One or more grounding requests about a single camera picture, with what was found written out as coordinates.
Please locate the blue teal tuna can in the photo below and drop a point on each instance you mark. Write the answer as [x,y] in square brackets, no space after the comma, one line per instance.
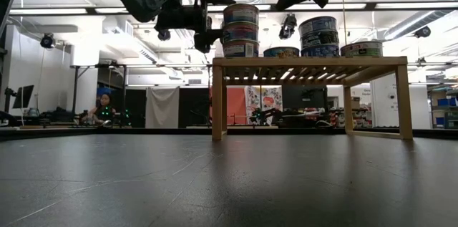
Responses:
[281,52]

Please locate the blue white label can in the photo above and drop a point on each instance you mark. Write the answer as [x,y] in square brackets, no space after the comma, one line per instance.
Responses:
[361,49]

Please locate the black background robot arm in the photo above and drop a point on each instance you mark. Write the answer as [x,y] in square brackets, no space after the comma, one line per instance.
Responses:
[266,116]

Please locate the wooden slatted shelf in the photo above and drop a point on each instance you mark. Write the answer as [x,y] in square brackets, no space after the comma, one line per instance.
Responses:
[307,61]

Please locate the storage shelf with bins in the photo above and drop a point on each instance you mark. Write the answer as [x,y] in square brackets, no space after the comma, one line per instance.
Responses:
[445,110]

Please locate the black ceiling spotlight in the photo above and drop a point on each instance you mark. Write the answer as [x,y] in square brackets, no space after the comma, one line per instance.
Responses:
[47,41]
[288,26]
[423,32]
[164,36]

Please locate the grey hanging cloth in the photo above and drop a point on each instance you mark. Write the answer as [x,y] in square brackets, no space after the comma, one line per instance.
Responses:
[162,102]

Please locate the cartoon print poster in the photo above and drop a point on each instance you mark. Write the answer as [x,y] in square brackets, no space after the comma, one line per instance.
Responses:
[263,100]

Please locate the black background panel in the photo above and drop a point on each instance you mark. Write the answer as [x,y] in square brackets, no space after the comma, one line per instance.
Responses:
[304,96]

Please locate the person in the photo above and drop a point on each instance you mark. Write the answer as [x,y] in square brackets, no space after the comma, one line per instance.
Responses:
[103,110]

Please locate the black background monitor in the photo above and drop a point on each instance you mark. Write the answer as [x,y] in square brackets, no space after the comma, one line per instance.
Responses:
[23,96]

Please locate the orange wall panel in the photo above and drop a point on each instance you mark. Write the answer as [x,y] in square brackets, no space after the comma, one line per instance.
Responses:
[236,105]

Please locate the black aluminium table frame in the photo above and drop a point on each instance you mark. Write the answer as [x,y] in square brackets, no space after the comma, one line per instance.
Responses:
[107,132]

